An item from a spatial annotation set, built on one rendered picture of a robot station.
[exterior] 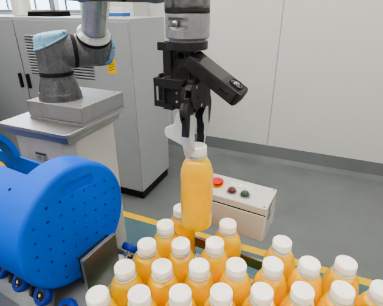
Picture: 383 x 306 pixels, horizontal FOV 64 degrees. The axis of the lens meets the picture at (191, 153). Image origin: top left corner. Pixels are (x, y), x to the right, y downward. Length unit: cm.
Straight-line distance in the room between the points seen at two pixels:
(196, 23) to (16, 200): 45
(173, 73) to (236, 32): 272
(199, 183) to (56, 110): 71
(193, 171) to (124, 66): 179
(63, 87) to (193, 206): 72
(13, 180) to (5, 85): 261
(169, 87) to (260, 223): 40
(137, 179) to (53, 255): 196
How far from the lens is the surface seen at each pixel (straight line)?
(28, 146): 126
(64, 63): 119
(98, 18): 111
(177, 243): 66
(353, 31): 316
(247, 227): 79
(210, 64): 55
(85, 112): 112
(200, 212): 65
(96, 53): 119
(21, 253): 66
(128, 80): 233
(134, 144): 249
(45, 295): 78
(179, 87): 54
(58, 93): 119
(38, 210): 65
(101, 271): 77
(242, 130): 346
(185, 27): 52
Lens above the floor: 153
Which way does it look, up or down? 26 degrees down
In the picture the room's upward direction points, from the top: straight up
